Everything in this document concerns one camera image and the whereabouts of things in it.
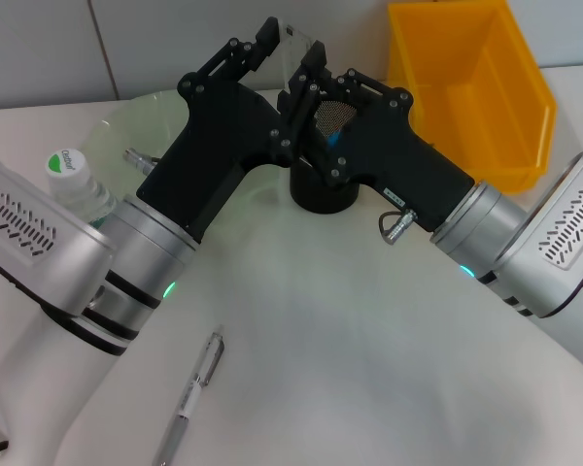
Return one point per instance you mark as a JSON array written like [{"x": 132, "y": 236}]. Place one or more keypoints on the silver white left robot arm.
[{"x": 29, "y": 388}]

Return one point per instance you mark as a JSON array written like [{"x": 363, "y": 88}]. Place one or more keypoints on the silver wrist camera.
[
  {"x": 563, "y": 218},
  {"x": 68, "y": 272}
]

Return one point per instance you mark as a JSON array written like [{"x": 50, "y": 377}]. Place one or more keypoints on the yellow plastic bin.
[{"x": 466, "y": 73}]

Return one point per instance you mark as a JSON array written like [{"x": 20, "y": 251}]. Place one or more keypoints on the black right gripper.
[{"x": 398, "y": 155}]

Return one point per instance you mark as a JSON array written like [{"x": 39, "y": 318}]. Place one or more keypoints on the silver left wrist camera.
[{"x": 68, "y": 272}]

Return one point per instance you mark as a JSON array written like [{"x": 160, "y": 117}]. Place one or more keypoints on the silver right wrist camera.
[{"x": 563, "y": 218}]

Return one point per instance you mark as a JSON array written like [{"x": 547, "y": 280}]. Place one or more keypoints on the clear water bottle green label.
[{"x": 65, "y": 170}]

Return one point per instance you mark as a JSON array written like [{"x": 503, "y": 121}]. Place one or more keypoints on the blue scissors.
[{"x": 334, "y": 140}]

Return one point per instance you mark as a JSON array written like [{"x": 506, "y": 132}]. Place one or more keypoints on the clear plastic ruler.
[{"x": 294, "y": 48}]

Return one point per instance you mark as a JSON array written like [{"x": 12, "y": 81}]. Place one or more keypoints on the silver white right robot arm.
[{"x": 481, "y": 228}]

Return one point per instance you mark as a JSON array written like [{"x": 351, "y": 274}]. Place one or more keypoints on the silver left gripper connector stud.
[{"x": 138, "y": 160}]

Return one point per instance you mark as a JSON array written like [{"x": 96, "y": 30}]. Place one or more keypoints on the pale green wavy fruit plate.
[{"x": 126, "y": 126}]

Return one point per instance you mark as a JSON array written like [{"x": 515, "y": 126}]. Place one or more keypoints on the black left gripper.
[{"x": 209, "y": 145}]

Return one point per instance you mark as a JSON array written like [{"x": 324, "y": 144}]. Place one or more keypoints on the grey white pen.
[{"x": 189, "y": 403}]

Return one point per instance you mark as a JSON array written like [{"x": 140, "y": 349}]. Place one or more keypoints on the black mesh pen holder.
[{"x": 320, "y": 194}]

